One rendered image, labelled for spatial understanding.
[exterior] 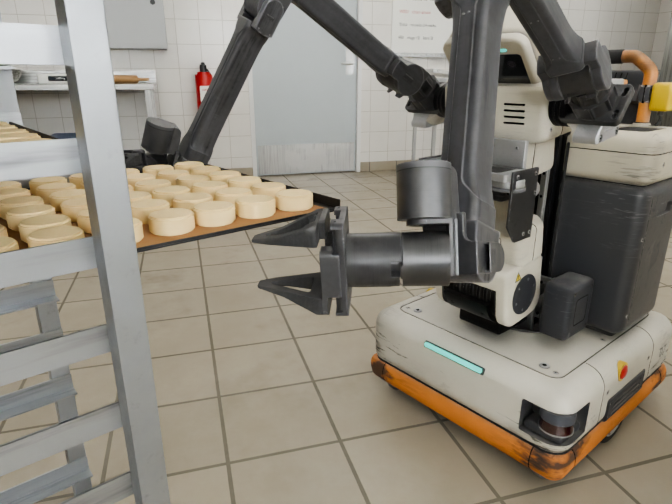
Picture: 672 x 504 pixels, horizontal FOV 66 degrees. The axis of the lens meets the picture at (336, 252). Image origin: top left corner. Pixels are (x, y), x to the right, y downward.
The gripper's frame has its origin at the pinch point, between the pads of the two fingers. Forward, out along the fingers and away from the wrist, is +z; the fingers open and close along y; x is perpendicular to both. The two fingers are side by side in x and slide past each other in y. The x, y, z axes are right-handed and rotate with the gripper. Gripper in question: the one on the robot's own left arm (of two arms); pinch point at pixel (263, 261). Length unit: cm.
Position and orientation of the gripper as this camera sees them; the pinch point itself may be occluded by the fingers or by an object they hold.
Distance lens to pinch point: 55.6
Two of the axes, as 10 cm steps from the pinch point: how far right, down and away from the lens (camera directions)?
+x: 0.9, -3.9, 9.2
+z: -9.9, 0.2, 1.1
